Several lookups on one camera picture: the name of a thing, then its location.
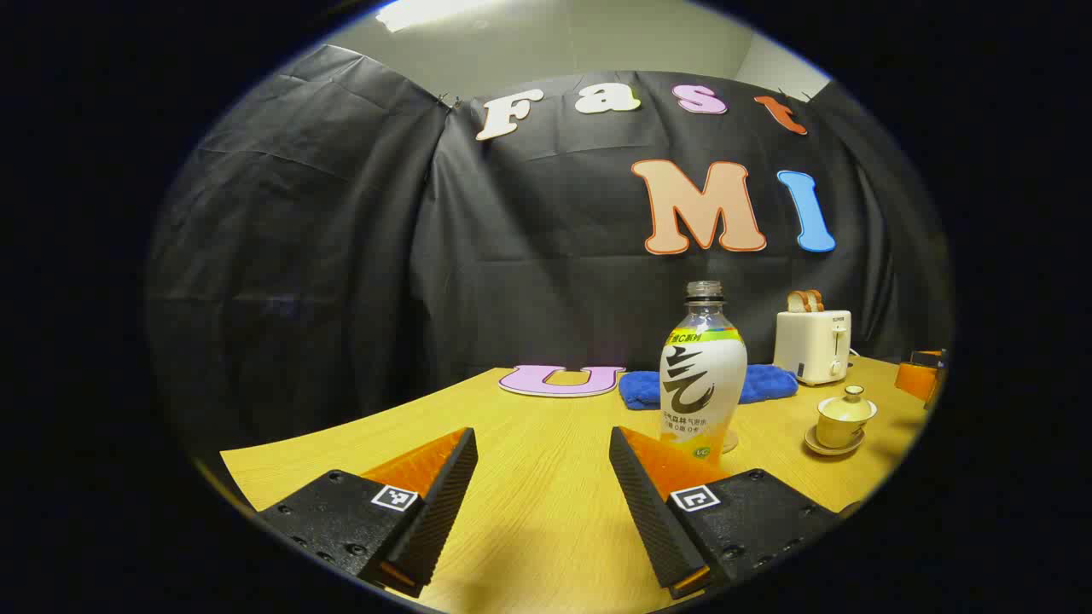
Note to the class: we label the black backdrop cloth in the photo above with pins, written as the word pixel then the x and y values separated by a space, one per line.
pixel 341 256

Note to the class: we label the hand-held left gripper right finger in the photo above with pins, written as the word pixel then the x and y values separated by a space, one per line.
pixel 653 520

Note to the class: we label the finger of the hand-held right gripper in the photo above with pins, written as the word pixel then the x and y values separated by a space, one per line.
pixel 914 381
pixel 928 358

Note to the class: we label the pale yellow saucer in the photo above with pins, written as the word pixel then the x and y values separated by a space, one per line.
pixel 819 448

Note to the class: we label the blue towel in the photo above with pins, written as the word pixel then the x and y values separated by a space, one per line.
pixel 768 384

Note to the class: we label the toast slice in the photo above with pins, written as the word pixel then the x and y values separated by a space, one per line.
pixel 795 302
pixel 816 298

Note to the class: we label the white toaster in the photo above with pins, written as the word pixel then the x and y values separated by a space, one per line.
pixel 810 345

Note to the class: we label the white label water bottle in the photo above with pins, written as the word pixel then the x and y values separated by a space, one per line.
pixel 704 384

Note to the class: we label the pale yellow teacup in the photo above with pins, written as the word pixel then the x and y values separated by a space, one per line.
pixel 839 433

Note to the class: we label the pale yellow teacup lid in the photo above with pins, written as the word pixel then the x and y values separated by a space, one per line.
pixel 853 405

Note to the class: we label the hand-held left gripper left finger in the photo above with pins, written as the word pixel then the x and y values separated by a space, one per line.
pixel 444 512

